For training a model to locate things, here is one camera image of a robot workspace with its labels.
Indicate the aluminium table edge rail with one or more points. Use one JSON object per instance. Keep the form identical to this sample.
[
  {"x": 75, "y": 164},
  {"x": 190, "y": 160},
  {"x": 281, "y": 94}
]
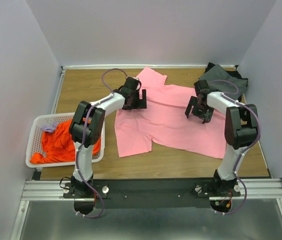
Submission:
[{"x": 83, "y": 82}]

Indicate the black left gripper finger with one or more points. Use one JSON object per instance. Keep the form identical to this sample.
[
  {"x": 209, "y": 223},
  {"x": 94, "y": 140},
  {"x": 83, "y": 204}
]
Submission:
[
  {"x": 141, "y": 99},
  {"x": 129, "y": 107}
]

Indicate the folded grey t shirt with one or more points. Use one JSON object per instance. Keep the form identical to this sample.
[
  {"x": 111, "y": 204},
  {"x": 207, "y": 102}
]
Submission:
[{"x": 223, "y": 80}]

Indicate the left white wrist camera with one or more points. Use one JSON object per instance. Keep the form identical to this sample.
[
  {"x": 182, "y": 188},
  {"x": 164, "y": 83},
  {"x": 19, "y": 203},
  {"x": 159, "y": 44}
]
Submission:
[{"x": 138, "y": 80}]

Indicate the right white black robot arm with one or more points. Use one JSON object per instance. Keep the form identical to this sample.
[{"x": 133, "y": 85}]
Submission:
[{"x": 242, "y": 131}]

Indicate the purple cloth in basket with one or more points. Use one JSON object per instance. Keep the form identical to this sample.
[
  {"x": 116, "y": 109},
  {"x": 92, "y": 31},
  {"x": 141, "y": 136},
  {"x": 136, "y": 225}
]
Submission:
[{"x": 50, "y": 128}]

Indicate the white plastic laundry basket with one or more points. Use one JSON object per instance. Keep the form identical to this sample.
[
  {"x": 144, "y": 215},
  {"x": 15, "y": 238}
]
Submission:
[{"x": 34, "y": 140}]

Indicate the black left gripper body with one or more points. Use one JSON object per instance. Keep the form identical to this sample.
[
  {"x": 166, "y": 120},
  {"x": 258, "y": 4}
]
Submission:
[{"x": 135, "y": 96}]

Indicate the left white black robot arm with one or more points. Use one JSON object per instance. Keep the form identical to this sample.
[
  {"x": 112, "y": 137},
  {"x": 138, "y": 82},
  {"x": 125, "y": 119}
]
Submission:
[{"x": 86, "y": 127}]

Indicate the front aluminium frame rail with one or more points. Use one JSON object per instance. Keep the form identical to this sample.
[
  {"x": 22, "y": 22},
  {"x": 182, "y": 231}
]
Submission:
[{"x": 252, "y": 188}]

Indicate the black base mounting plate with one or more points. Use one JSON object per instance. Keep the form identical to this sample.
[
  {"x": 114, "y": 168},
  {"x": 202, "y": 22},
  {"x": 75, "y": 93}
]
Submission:
[{"x": 88, "y": 207}]

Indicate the orange t shirt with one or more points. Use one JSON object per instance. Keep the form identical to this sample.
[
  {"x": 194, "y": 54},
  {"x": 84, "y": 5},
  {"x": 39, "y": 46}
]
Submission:
[{"x": 57, "y": 147}]

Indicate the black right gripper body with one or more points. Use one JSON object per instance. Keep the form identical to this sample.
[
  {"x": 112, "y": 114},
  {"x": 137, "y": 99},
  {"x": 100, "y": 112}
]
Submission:
[{"x": 200, "y": 108}]

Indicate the pink t shirt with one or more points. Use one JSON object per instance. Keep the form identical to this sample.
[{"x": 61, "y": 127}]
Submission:
[{"x": 164, "y": 122}]

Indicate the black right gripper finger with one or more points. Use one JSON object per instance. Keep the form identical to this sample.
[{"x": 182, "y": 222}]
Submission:
[
  {"x": 192, "y": 107},
  {"x": 205, "y": 118}
]

